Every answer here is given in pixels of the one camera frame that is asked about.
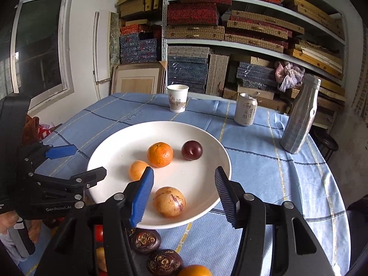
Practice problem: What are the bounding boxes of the blue checked tablecloth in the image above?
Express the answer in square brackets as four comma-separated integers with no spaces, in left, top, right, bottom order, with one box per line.
[17,92,353,276]

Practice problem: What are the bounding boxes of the yellow passion fruit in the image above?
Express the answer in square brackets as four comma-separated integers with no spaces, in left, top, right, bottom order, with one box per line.
[153,187,186,218]

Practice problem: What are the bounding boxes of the stack of blue patterned boxes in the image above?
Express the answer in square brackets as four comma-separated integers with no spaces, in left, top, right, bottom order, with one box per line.
[119,30,161,64]
[167,56,209,94]
[237,62,278,91]

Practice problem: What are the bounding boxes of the silver metal bottle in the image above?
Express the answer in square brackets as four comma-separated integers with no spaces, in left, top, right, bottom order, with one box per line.
[280,74,321,154]

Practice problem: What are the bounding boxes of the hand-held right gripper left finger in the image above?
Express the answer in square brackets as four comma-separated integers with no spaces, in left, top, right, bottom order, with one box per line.
[34,166,154,276]

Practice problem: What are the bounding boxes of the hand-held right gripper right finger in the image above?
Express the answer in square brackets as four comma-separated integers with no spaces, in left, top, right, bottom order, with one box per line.
[214,166,335,276]

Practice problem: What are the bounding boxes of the orange mandarin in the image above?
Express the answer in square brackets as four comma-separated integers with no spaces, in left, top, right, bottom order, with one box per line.
[147,142,174,168]

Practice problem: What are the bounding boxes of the smooth orange tangerine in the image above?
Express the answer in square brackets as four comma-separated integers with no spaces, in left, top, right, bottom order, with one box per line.
[177,264,213,276]

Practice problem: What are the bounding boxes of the red patterned cloth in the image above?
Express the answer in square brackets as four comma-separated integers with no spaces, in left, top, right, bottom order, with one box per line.
[24,115,62,141]

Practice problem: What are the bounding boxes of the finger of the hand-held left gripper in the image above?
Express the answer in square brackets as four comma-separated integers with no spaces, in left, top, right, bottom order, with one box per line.
[29,166,107,199]
[19,144,78,169]

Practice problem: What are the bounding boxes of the green marbled panel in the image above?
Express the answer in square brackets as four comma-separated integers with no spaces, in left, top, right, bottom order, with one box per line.
[109,11,121,66]

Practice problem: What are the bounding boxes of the person's left hand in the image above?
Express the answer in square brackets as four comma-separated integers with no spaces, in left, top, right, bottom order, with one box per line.
[0,210,18,235]

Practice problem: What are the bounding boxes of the yellow spotted pear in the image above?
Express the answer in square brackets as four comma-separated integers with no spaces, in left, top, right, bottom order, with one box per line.
[96,247,108,272]

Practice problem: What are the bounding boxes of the stack of red patterned boxes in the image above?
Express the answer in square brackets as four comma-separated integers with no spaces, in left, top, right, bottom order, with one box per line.
[167,0,232,26]

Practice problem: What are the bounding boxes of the white plastic strip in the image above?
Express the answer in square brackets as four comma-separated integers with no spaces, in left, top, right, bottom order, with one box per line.
[92,11,101,98]

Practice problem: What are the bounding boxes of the dark brown water chestnut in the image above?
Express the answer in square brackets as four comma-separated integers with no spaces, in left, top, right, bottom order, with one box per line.
[128,228,162,255]
[147,249,184,276]

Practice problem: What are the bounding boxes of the white paper cup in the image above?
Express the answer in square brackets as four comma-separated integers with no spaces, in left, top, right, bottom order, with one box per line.
[167,84,189,113]

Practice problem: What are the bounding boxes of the small orange round apricot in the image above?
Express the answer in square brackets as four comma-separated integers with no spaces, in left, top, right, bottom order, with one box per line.
[128,160,150,181]

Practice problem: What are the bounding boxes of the dark round stool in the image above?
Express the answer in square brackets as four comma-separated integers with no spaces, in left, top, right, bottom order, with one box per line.
[312,128,340,161]

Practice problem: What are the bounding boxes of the wooden picture frame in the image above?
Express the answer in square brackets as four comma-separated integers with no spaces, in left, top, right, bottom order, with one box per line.
[112,61,168,95]

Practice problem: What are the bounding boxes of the white framed window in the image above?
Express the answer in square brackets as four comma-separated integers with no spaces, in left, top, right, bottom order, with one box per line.
[10,0,75,110]

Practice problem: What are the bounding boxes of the white metal shelving unit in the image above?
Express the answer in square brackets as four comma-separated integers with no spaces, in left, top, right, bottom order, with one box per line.
[161,0,350,130]

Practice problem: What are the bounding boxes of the white drink can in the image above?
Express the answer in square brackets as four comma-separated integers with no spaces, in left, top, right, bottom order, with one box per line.
[234,93,258,127]

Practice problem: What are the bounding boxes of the dark purple plum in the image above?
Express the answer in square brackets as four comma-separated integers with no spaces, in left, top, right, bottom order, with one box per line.
[181,140,203,161]

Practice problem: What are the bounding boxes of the pink cloth bag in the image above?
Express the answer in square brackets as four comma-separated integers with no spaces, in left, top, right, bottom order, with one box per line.
[274,60,305,92]

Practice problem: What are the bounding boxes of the stack of woven brown boxes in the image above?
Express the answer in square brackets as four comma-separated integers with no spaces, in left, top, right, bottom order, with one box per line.
[116,0,163,26]
[165,0,347,127]

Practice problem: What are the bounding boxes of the white oval plate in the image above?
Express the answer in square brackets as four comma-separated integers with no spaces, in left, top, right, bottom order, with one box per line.
[87,121,232,230]

